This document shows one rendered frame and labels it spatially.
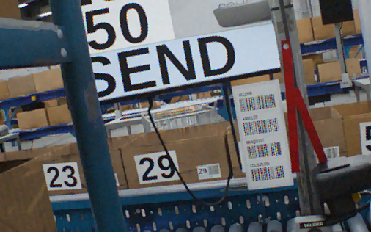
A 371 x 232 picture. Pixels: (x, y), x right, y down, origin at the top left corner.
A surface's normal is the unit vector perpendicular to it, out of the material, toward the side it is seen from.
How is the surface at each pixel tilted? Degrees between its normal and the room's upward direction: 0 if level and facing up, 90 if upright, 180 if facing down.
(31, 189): 90
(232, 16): 90
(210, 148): 90
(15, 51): 90
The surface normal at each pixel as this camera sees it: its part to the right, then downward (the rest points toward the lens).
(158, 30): 0.09, 0.02
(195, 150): -0.24, 0.15
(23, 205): 0.96, -0.14
